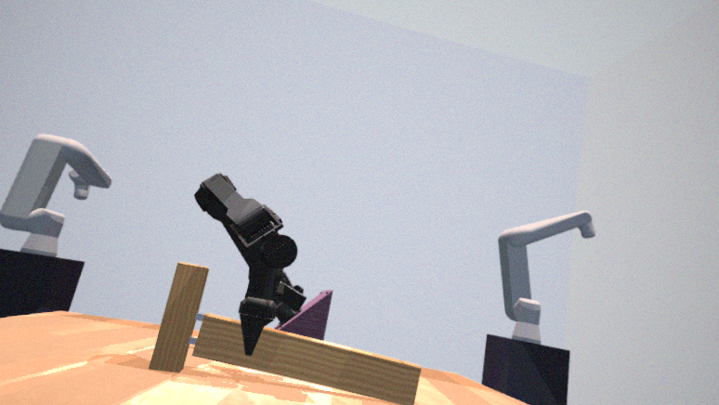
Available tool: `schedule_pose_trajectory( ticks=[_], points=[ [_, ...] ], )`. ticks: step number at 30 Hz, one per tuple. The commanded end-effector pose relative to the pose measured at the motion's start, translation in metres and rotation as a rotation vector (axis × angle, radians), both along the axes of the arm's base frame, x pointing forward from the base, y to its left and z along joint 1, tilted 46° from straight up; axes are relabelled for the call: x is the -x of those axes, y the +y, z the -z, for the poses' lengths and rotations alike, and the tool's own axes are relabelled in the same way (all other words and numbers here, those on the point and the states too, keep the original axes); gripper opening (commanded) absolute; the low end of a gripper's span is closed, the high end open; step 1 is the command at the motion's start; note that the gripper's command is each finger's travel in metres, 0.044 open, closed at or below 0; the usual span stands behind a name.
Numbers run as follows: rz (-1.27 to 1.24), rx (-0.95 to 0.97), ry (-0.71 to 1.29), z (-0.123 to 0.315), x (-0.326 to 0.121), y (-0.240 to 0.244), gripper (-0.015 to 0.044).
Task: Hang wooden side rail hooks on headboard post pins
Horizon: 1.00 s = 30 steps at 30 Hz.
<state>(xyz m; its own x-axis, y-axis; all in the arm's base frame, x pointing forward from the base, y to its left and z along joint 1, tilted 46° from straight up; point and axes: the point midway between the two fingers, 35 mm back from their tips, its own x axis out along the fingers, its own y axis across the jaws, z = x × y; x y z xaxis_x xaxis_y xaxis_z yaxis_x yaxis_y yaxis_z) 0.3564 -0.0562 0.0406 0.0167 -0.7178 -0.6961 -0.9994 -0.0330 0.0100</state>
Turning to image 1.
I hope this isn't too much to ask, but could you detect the wooden rail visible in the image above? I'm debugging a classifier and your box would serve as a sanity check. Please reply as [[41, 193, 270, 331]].
[[189, 313, 422, 405]]

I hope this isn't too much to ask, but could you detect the brown wooden post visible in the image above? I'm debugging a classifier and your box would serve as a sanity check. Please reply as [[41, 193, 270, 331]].
[[148, 262, 209, 373]]

